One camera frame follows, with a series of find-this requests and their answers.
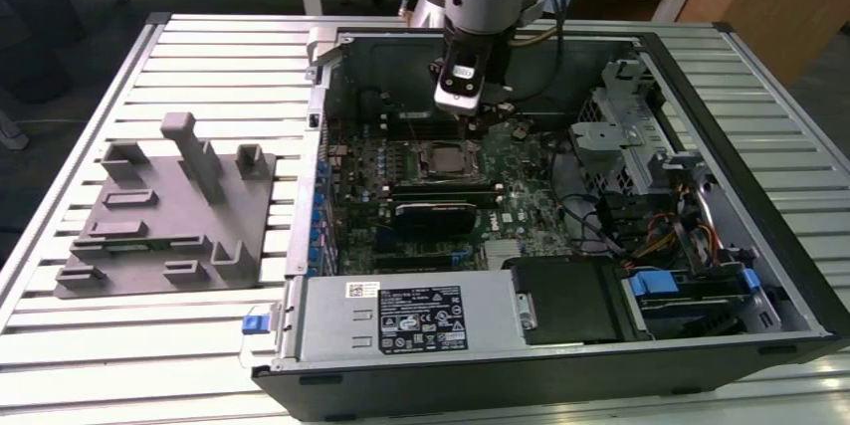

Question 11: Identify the silver CPU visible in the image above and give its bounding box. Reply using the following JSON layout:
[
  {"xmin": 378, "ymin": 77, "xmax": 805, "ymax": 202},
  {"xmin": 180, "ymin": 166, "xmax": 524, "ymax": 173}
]
[{"xmin": 427, "ymin": 147, "xmax": 468, "ymax": 173}]

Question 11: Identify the CPU socket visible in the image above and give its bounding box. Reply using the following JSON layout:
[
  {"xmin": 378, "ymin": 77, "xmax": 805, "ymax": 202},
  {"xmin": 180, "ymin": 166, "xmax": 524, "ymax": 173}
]
[{"xmin": 415, "ymin": 140, "xmax": 486, "ymax": 182}]

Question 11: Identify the silver metal drive cage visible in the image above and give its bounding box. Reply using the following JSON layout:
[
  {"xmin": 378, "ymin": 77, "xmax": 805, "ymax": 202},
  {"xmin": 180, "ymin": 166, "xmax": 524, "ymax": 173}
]
[{"xmin": 568, "ymin": 59, "xmax": 673, "ymax": 197}]

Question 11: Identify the green motherboard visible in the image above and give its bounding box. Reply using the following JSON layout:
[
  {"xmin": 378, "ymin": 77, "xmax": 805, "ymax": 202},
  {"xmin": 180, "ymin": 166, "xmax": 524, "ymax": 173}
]
[{"xmin": 318, "ymin": 113, "xmax": 579, "ymax": 277}]

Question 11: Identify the black graphics card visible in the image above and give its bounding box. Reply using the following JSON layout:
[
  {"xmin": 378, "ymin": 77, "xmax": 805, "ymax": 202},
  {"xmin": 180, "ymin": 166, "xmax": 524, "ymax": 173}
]
[{"xmin": 392, "ymin": 201, "xmax": 479, "ymax": 240}]

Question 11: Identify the silver chip heat sink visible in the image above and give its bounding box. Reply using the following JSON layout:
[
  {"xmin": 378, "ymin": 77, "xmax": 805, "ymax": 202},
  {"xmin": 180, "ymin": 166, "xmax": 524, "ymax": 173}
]
[{"xmin": 483, "ymin": 240, "xmax": 526, "ymax": 265}]

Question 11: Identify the short black expansion slot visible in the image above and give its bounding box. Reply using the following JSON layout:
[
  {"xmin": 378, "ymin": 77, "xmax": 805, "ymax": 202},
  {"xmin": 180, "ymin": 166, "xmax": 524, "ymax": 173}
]
[{"xmin": 378, "ymin": 256, "xmax": 452, "ymax": 270}]

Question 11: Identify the brown wooden cabinet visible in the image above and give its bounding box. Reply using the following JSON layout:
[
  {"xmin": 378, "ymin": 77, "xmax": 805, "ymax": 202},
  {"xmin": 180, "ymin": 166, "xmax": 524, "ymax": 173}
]
[{"xmin": 681, "ymin": 0, "xmax": 850, "ymax": 86}]

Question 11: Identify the silver power supply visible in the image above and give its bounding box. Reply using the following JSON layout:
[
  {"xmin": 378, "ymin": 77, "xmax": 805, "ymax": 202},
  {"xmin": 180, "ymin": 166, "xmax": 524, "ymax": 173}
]
[{"xmin": 291, "ymin": 273, "xmax": 526, "ymax": 361}]

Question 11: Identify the blue case latch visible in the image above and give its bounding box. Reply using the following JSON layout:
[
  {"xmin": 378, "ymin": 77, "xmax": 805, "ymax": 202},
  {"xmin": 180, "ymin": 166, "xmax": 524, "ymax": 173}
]
[{"xmin": 242, "ymin": 313, "xmax": 275, "ymax": 336}]

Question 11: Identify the grey parts rack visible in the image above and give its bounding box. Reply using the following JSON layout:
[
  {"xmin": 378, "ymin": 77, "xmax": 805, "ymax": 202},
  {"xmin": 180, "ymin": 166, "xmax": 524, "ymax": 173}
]
[{"xmin": 52, "ymin": 112, "xmax": 279, "ymax": 301}]

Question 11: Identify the black open PC case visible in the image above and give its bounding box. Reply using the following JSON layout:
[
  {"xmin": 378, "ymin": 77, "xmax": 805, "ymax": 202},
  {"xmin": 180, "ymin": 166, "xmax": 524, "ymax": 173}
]
[{"xmin": 250, "ymin": 21, "xmax": 850, "ymax": 422}]

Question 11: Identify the green RAM stick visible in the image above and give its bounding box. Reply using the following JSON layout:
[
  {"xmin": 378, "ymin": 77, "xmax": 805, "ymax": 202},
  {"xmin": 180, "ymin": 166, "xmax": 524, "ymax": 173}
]
[{"xmin": 73, "ymin": 240, "xmax": 200, "ymax": 252}]

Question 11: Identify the grey stand foot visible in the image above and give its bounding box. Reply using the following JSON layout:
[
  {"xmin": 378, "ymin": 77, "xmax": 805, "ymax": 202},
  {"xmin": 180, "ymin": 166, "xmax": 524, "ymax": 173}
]
[{"xmin": 0, "ymin": 110, "xmax": 29, "ymax": 150}]

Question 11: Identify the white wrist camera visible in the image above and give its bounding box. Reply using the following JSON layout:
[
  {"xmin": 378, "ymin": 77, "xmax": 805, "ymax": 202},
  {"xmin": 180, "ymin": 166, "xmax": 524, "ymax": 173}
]
[{"xmin": 431, "ymin": 60, "xmax": 484, "ymax": 113}]

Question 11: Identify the yellow orange wire bundle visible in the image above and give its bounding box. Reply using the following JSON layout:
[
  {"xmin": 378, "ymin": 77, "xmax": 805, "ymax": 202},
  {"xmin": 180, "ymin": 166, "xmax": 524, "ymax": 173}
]
[{"xmin": 623, "ymin": 183, "xmax": 722, "ymax": 267}]

